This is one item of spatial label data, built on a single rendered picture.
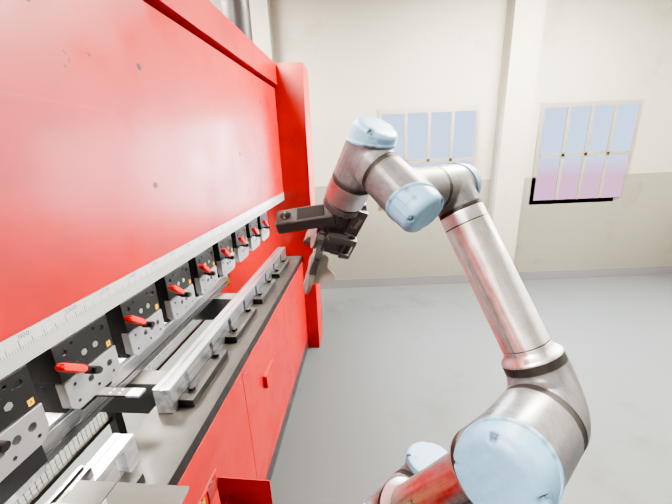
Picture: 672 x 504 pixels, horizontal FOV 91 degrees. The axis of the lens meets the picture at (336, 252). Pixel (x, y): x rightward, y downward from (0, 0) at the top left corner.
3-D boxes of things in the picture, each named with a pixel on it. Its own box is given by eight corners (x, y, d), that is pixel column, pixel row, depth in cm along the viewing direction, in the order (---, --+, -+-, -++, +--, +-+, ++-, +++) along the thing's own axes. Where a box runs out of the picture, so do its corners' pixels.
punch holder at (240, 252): (239, 263, 167) (235, 231, 162) (223, 263, 168) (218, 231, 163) (249, 254, 181) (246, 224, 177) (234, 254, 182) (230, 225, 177)
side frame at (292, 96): (319, 348, 300) (302, 61, 232) (228, 346, 307) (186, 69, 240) (323, 333, 323) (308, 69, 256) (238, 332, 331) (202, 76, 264)
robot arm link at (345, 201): (333, 189, 55) (330, 163, 61) (324, 209, 58) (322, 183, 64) (374, 199, 57) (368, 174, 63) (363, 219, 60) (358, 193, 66)
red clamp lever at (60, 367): (67, 362, 66) (102, 365, 75) (48, 361, 66) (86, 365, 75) (63, 371, 65) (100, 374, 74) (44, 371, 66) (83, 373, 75)
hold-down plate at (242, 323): (237, 342, 152) (236, 337, 151) (225, 342, 153) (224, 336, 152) (257, 312, 181) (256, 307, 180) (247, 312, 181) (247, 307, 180)
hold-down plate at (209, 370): (194, 407, 114) (193, 400, 113) (179, 407, 115) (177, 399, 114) (228, 355, 143) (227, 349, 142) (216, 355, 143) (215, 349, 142)
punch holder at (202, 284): (202, 297, 129) (195, 256, 124) (181, 297, 130) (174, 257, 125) (218, 282, 143) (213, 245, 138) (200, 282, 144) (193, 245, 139)
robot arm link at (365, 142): (378, 141, 47) (345, 110, 51) (350, 200, 55) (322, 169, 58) (413, 140, 52) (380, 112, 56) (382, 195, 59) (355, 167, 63)
